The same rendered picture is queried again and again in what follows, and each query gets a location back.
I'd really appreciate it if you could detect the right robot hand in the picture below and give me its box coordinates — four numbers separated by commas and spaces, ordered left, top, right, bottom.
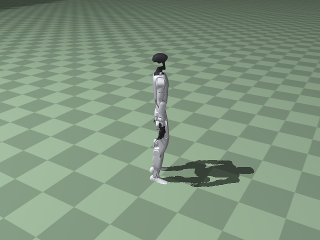
156, 123, 166, 140

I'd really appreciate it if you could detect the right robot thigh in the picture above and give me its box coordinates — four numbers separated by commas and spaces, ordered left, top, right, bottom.
153, 119, 170, 156

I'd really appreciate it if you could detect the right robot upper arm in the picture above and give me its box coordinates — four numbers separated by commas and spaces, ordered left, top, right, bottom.
156, 78, 167, 107

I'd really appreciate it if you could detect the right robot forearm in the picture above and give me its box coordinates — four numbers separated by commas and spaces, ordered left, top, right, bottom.
157, 102, 166, 127

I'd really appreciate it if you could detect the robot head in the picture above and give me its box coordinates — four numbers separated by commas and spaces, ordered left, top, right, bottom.
152, 53, 168, 76

